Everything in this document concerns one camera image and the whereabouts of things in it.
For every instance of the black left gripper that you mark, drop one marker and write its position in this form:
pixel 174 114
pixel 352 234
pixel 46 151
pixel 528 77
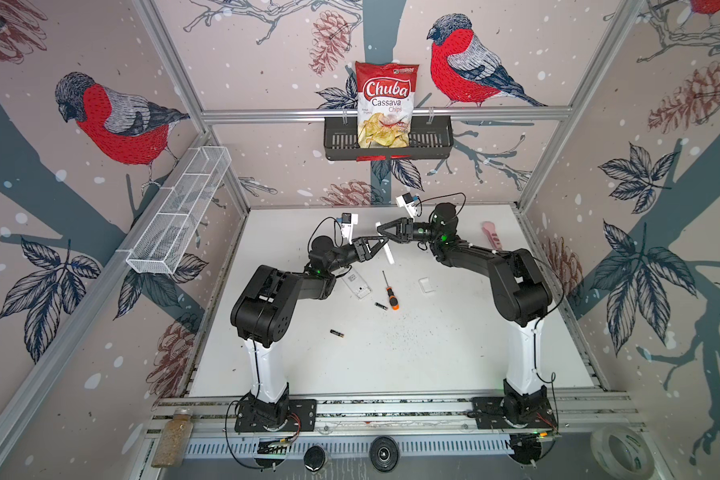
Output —
pixel 359 248

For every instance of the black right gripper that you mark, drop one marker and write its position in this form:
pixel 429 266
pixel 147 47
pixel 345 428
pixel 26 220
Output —
pixel 404 232

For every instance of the white remote control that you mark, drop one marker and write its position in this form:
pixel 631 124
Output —
pixel 356 284
pixel 387 249

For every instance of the orange black screwdriver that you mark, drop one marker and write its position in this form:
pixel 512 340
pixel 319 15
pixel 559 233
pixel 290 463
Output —
pixel 392 299

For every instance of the white battery cover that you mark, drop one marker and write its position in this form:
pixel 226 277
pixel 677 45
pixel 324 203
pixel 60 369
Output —
pixel 426 285

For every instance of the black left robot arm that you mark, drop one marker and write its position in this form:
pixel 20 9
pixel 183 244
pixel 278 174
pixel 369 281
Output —
pixel 264 310

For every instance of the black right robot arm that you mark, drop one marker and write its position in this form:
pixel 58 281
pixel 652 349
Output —
pixel 518 289

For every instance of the Chuba cassava chips bag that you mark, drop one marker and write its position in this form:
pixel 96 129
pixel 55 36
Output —
pixel 385 104

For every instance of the black round speaker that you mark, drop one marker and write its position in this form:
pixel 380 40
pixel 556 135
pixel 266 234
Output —
pixel 384 454

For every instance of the black round cap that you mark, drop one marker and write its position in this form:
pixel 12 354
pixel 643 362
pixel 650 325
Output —
pixel 315 458

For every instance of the glass jar with grains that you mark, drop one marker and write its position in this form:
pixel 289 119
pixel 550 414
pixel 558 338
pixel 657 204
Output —
pixel 174 440

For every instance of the clear tape roll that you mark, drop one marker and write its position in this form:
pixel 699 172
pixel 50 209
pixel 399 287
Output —
pixel 622 453

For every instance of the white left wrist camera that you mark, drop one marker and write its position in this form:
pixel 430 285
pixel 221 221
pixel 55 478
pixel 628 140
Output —
pixel 347 223

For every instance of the pink handled knife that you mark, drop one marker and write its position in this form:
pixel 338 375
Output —
pixel 490 231

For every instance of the black wire basket shelf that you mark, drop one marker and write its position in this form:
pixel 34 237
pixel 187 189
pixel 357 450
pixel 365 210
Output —
pixel 429 140

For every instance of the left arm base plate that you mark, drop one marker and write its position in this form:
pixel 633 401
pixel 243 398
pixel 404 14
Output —
pixel 289 416

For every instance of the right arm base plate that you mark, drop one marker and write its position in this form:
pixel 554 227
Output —
pixel 494 413

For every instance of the white mesh wall shelf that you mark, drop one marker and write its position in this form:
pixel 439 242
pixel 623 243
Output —
pixel 167 237

